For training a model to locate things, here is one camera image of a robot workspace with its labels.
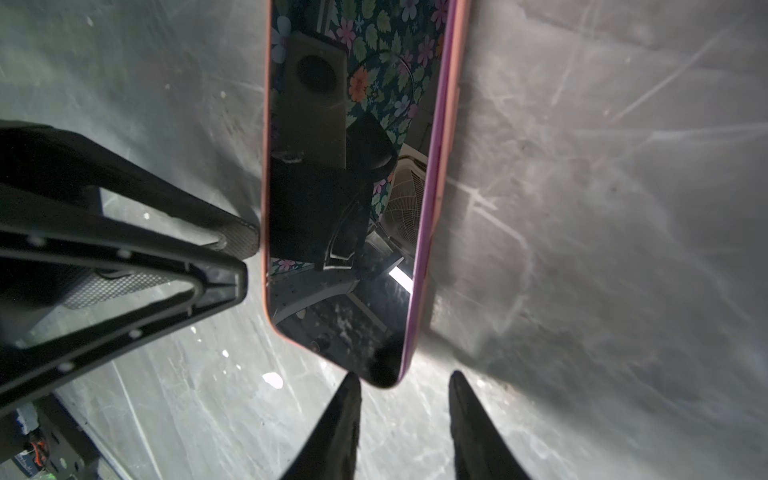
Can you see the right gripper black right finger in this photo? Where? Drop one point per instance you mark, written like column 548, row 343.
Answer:
column 479, row 450

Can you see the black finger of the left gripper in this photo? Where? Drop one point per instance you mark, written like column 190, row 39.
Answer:
column 39, row 229
column 68, row 167

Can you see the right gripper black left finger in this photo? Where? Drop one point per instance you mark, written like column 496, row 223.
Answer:
column 330, row 451

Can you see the black phone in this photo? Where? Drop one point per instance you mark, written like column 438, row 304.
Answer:
column 336, row 198

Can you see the pink phone case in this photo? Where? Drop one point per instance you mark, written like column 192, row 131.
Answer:
column 438, row 168

